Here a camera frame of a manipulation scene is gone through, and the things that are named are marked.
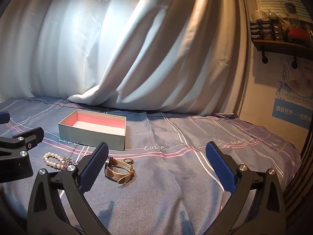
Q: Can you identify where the white pearl bracelet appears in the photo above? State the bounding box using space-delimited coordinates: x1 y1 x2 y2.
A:
43 152 79 170

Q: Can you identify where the beige strap wristwatch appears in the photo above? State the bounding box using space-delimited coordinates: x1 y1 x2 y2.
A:
104 156 135 185

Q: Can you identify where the grey box pink lining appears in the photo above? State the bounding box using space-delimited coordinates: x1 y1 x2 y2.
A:
58 109 127 151

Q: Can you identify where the blue plaid bedsheet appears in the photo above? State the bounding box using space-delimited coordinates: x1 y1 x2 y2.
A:
1 97 301 234

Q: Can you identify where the dark object on bed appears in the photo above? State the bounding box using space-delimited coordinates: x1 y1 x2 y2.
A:
212 113 238 120

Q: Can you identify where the white curtain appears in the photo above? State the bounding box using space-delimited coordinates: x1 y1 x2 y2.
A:
1 0 248 116

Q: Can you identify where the red box on shelf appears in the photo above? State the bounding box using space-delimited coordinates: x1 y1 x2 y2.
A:
288 27 307 42

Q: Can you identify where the blue white wall poster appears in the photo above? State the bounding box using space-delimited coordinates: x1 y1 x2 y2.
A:
271 56 313 130

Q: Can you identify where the dark wooden wall shelf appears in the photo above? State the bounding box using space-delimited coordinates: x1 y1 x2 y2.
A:
252 39 313 69

